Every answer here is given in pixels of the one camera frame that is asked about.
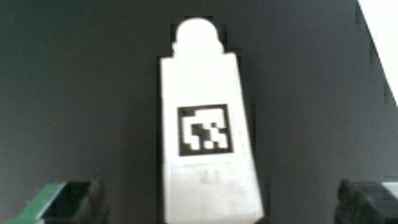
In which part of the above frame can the white table leg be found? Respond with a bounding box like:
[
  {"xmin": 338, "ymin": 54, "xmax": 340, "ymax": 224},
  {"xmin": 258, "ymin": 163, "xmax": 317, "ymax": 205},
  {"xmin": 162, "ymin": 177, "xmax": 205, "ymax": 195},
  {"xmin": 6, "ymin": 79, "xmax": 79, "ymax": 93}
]
[{"xmin": 160, "ymin": 18, "xmax": 264, "ymax": 224}]

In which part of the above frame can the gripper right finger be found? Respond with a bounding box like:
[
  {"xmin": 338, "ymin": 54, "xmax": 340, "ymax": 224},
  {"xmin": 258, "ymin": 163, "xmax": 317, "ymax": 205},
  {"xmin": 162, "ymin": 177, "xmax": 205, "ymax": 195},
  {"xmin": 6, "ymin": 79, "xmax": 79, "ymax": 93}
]
[{"xmin": 335, "ymin": 179, "xmax": 398, "ymax": 224}]

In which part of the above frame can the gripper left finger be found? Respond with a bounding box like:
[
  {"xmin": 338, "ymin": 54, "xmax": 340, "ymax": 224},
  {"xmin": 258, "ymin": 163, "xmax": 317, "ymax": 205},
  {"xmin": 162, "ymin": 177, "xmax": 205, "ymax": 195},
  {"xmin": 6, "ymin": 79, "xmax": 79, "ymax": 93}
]
[{"xmin": 17, "ymin": 180, "xmax": 109, "ymax": 224}]

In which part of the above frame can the white U-shaped obstacle fence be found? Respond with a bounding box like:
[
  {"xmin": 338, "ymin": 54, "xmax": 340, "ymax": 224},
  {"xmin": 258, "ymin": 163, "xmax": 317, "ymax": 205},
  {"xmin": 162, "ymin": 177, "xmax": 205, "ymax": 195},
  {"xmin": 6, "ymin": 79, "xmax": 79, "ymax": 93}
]
[{"xmin": 358, "ymin": 0, "xmax": 398, "ymax": 104}]

